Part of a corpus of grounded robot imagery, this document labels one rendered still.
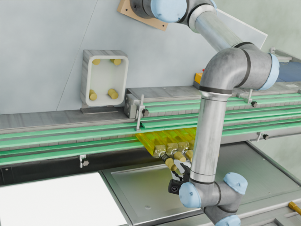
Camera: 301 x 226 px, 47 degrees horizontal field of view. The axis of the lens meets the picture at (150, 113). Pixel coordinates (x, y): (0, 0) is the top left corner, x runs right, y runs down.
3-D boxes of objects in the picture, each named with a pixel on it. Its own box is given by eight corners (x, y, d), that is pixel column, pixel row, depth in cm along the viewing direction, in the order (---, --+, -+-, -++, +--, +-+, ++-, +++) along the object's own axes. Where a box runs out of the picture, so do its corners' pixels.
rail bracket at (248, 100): (234, 96, 181) (251, 107, 170) (238, 83, 178) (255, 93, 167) (240, 96, 183) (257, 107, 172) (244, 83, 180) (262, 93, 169)
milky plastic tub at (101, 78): (79, 98, 155) (85, 106, 148) (83, 49, 145) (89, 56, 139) (116, 96, 163) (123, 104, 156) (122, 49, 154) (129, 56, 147)
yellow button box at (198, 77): (192, 84, 181) (200, 90, 175) (195, 71, 178) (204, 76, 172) (203, 84, 184) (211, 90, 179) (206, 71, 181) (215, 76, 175)
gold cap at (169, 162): (164, 165, 141) (169, 171, 137) (166, 158, 140) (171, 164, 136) (171, 164, 143) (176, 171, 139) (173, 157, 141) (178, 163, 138)
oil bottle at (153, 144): (134, 135, 162) (155, 160, 145) (135, 124, 160) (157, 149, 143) (144, 134, 165) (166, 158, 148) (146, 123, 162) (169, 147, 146)
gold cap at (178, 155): (172, 158, 146) (178, 164, 143) (174, 151, 145) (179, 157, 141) (179, 158, 148) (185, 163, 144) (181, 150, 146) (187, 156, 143)
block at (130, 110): (122, 112, 161) (128, 119, 156) (124, 93, 157) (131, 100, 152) (129, 111, 163) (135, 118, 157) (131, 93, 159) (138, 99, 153)
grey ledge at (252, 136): (171, 140, 187) (182, 151, 179) (174, 126, 184) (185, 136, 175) (294, 125, 232) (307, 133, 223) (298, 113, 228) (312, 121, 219)
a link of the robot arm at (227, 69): (219, 42, 93) (192, 216, 100) (250, 48, 98) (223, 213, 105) (194, 42, 103) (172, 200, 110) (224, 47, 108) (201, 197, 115)
